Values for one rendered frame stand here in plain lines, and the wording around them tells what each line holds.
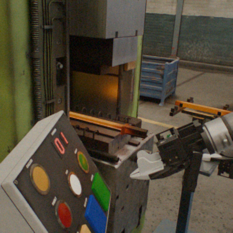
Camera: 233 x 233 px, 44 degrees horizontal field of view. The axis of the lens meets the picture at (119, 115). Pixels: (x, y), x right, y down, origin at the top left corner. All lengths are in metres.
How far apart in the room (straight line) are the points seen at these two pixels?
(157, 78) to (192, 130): 4.20
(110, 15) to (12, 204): 0.67
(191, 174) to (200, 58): 8.23
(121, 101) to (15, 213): 1.03
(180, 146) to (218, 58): 8.13
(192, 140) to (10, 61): 0.52
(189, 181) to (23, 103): 0.52
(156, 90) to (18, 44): 4.18
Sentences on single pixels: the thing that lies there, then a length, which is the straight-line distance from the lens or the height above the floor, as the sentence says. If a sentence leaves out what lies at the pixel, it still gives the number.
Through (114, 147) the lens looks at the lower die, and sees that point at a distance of 1.15.
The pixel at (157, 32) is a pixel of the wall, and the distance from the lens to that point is 9.35.
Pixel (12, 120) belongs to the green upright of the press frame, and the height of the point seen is 1.13.
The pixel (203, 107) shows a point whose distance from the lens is 1.62.
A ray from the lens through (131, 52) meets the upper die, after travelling 1.13.
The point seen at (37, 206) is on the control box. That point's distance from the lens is 0.51.
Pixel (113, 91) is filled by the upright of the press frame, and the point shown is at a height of 1.08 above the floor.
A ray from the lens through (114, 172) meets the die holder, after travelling 1.09.
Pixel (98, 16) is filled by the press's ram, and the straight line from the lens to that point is 0.96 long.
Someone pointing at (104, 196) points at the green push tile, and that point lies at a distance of 0.77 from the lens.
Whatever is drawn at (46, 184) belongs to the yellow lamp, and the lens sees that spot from 0.55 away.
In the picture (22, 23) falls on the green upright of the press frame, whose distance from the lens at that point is 0.87.
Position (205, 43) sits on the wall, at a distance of 8.83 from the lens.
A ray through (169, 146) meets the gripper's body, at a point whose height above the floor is 1.16.
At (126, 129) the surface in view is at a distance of 1.18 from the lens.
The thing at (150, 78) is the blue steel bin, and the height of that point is 0.43.
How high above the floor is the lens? 1.45
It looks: 20 degrees down
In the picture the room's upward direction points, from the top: 3 degrees clockwise
